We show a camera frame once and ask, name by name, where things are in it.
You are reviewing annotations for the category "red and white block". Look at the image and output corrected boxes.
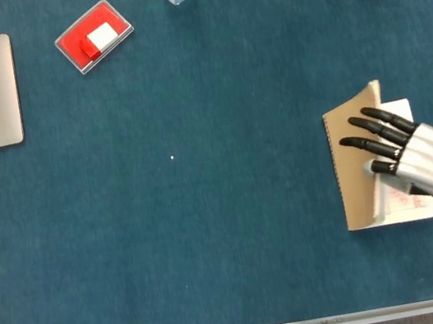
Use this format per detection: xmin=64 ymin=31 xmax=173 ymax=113
xmin=76 ymin=20 xmax=121 ymax=64

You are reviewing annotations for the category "kraft cover spiral notebook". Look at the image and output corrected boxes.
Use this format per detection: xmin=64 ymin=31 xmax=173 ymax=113
xmin=317 ymin=71 xmax=433 ymax=234

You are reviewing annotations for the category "blue felt table cloth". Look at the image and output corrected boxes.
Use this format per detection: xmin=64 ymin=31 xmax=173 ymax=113
xmin=0 ymin=0 xmax=433 ymax=324

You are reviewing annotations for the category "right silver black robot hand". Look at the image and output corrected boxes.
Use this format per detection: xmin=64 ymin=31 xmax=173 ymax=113
xmin=334 ymin=95 xmax=433 ymax=221

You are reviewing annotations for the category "red ink pad tray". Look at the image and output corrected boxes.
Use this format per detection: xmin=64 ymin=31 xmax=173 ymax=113
xmin=48 ymin=0 xmax=141 ymax=80

